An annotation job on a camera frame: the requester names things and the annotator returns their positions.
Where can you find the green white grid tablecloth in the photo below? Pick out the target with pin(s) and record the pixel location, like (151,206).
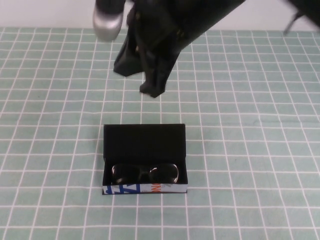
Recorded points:
(75,100)

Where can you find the black frame sunglasses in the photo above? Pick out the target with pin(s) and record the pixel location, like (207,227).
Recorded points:
(145,175)

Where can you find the black printed glasses case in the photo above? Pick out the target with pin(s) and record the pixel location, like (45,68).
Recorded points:
(145,142)

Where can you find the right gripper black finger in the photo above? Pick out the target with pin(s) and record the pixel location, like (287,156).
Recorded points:
(150,85)
(161,82)

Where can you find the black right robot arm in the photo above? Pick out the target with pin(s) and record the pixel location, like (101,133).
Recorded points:
(220,10)

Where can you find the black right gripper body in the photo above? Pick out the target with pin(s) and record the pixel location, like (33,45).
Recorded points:
(160,25)

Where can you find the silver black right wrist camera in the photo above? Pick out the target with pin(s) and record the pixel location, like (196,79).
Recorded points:
(107,22)

